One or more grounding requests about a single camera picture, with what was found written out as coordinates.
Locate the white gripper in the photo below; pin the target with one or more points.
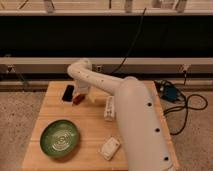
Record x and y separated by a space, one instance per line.
81 88

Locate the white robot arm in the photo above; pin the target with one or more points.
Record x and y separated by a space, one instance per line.
144 143

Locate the black smartphone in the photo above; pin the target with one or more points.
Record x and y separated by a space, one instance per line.
68 94

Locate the green ceramic plate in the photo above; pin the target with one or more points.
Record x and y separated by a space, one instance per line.
59 138

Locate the blue power box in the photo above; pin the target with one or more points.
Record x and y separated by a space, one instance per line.
170 94

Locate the white wall socket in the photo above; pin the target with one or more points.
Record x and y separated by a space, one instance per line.
99 68

